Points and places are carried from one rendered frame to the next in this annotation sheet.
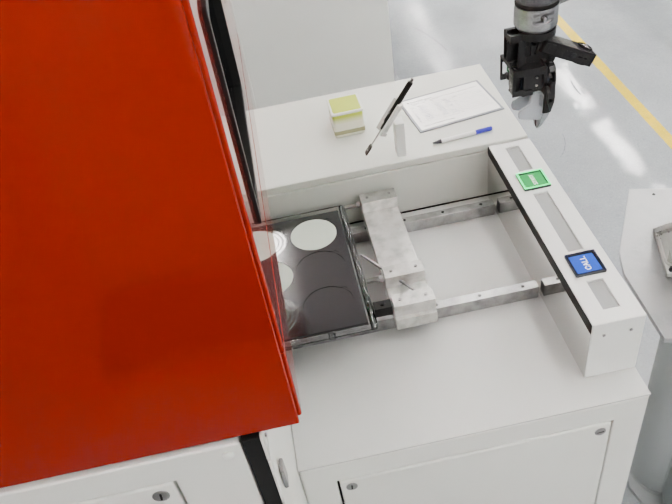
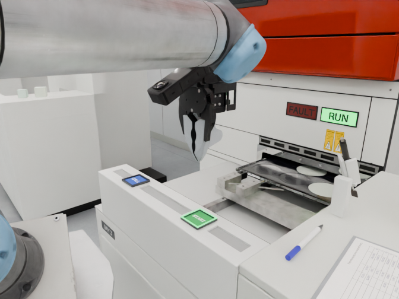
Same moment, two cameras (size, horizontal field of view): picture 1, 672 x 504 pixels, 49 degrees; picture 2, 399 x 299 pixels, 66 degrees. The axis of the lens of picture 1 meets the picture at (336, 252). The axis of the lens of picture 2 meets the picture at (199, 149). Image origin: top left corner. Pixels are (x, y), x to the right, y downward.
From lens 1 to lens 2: 191 cm
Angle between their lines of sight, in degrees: 110
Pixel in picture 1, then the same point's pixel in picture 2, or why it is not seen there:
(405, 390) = (211, 182)
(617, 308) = (114, 169)
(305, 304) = (278, 167)
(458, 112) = (355, 273)
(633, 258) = (101, 276)
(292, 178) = (376, 180)
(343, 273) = (278, 178)
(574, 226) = (149, 197)
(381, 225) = (299, 212)
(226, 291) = not seen: hidden behind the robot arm
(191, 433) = not seen: hidden behind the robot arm
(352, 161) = (361, 199)
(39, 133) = not seen: outside the picture
